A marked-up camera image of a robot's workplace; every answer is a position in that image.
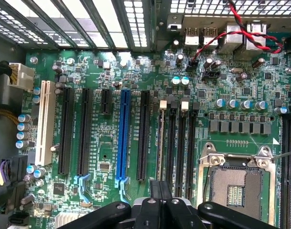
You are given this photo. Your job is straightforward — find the RAM slot black latches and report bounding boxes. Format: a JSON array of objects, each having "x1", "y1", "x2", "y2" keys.
[
  {"x1": 166, "y1": 101, "x2": 179, "y2": 191},
  {"x1": 186, "y1": 102, "x2": 200, "y2": 202},
  {"x1": 280, "y1": 112, "x2": 291, "y2": 229}
]

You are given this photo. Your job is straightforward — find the CPU socket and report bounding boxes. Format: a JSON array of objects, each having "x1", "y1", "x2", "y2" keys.
[{"x1": 197, "y1": 142, "x2": 277, "y2": 221}]

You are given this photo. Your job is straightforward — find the long black expansion slot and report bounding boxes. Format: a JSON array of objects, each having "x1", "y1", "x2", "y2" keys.
[
  {"x1": 57, "y1": 86, "x2": 75, "y2": 175},
  {"x1": 136, "y1": 89, "x2": 151, "y2": 181},
  {"x1": 77, "y1": 87, "x2": 94, "y2": 177}
]

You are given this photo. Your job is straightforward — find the blue expansion slot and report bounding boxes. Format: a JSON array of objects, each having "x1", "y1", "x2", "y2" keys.
[{"x1": 115, "y1": 89, "x2": 132, "y2": 181}]

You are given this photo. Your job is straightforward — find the silver chipset heatsink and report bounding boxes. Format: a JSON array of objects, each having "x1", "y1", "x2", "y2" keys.
[{"x1": 55, "y1": 211, "x2": 82, "y2": 229}]

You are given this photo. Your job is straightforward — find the green motherboard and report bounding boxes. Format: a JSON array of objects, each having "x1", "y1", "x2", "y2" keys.
[{"x1": 7, "y1": 46, "x2": 291, "y2": 229}]

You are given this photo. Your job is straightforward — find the short black expansion slot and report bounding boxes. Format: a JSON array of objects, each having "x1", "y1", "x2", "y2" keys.
[{"x1": 100, "y1": 89, "x2": 112, "y2": 115}]

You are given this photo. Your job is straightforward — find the thin metal locking lever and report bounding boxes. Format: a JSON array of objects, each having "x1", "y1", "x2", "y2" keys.
[{"x1": 271, "y1": 149, "x2": 291, "y2": 159}]

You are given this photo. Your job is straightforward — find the white expansion slot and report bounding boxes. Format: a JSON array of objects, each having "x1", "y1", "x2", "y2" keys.
[{"x1": 35, "y1": 80, "x2": 57, "y2": 167}]

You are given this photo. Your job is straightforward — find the white power connector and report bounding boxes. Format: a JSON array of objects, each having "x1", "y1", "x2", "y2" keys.
[{"x1": 7, "y1": 61, "x2": 36, "y2": 93}]

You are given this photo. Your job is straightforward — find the open PC case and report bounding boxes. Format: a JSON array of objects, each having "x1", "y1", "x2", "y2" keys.
[{"x1": 0, "y1": 0, "x2": 291, "y2": 58}]

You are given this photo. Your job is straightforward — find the yellow braided wire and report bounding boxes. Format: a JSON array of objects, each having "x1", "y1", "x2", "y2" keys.
[{"x1": 0, "y1": 108, "x2": 19, "y2": 125}]

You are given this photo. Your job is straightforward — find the black sleeved wire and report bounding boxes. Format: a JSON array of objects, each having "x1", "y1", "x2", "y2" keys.
[{"x1": 0, "y1": 61, "x2": 10, "y2": 82}]

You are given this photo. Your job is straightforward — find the red black twisted wire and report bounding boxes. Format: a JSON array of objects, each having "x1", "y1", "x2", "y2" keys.
[{"x1": 191, "y1": 0, "x2": 284, "y2": 64}]

